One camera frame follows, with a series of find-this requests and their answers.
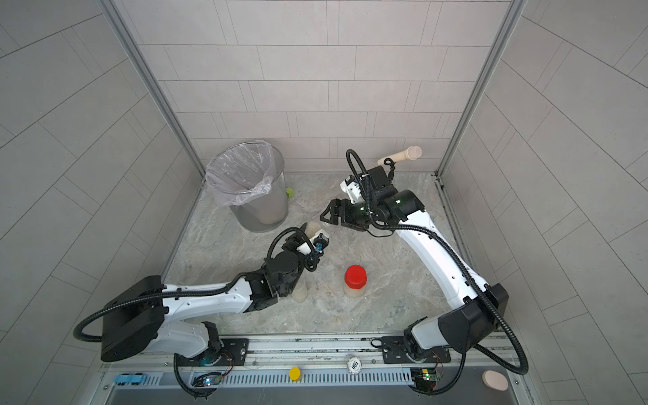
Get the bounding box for aluminium rail frame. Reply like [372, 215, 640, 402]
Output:
[98, 334, 521, 393]

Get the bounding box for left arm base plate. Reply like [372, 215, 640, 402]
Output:
[175, 339, 249, 367]

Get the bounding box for blue toy car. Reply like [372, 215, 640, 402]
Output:
[114, 373, 148, 386]

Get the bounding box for circuit board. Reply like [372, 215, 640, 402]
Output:
[192, 372, 223, 389]
[410, 368, 442, 392]

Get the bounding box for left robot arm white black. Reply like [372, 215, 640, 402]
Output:
[73, 223, 330, 363]

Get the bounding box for right circuit board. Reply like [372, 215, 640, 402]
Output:
[410, 368, 442, 392]

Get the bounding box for clear rice jar open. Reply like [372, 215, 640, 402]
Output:
[291, 275, 308, 303]

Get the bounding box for grey mesh waste bin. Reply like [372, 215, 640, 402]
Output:
[227, 171, 289, 233]

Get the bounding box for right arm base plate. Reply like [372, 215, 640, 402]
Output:
[371, 336, 452, 365]

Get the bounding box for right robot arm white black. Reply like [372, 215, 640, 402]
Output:
[320, 150, 529, 375]

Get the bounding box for beige handle on stand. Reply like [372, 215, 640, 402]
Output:
[377, 146, 423, 165]

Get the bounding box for yellow round button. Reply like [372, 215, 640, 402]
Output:
[289, 367, 302, 381]

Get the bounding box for black stand with round base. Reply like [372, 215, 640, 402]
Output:
[383, 157, 396, 181]

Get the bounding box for pink oval pad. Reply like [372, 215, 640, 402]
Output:
[482, 370, 509, 392]

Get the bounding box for red lidded rice jar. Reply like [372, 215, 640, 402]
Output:
[344, 265, 368, 298]

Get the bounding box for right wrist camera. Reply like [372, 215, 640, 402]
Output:
[340, 175, 364, 204]

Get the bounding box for clear plastic bin liner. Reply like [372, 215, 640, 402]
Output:
[205, 140, 285, 207]

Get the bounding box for left circuit board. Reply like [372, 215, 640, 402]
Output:
[192, 372, 223, 389]

